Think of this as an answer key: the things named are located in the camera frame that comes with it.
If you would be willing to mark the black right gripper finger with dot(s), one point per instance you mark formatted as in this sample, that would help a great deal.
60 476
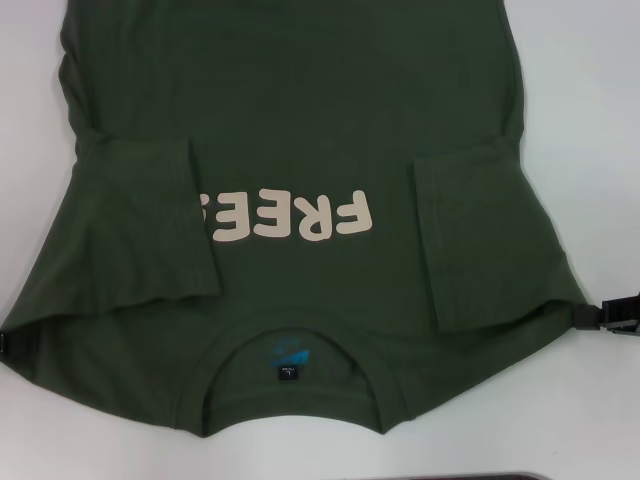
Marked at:
624 328
586 317

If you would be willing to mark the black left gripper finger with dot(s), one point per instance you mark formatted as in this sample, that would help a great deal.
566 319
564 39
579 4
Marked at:
12 345

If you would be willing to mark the dark green FREE t-shirt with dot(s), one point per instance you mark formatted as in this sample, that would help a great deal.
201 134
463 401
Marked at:
300 125

